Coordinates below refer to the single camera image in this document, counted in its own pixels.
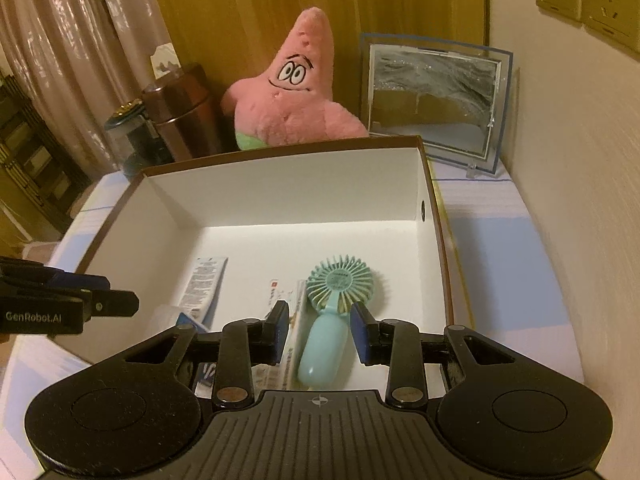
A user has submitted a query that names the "dark wooden shelf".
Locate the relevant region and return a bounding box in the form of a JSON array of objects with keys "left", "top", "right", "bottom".
[{"left": 1, "top": 76, "right": 90, "bottom": 232}]

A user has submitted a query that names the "dark green glass jar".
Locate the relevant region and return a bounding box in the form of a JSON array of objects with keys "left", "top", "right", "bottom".
[{"left": 104, "top": 99, "right": 174, "bottom": 181}]

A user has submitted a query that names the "checkered tablecloth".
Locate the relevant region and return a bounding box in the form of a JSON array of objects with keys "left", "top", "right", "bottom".
[{"left": 1, "top": 162, "right": 584, "bottom": 479}]

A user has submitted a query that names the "long white green box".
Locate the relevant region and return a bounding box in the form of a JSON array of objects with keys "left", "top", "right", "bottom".
[{"left": 252, "top": 278, "right": 307, "bottom": 396}]

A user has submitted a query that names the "brown cardboard storage box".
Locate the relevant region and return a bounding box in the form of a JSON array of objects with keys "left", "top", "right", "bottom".
[{"left": 49, "top": 135, "right": 457, "bottom": 392}]

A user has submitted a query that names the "mint green handheld fan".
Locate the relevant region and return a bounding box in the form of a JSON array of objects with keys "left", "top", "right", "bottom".
[{"left": 297, "top": 255, "right": 386, "bottom": 390}]

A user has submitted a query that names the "patterned brown curtain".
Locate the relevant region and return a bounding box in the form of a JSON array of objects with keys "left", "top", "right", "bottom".
[{"left": 1, "top": 0, "right": 170, "bottom": 179}]

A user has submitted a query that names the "blue cream tube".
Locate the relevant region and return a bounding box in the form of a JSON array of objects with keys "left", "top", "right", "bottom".
[{"left": 178, "top": 257, "right": 228, "bottom": 326}]

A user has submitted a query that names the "brown metal canister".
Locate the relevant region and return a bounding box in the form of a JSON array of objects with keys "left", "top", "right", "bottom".
[{"left": 141, "top": 63, "right": 224, "bottom": 162}]

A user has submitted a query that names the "framed sand art picture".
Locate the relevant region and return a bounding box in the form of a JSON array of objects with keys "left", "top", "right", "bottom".
[{"left": 360, "top": 32, "right": 514, "bottom": 176}]

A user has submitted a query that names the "pink starfish plush toy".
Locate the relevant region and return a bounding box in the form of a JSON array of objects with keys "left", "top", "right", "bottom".
[{"left": 220, "top": 6, "right": 369, "bottom": 151}]

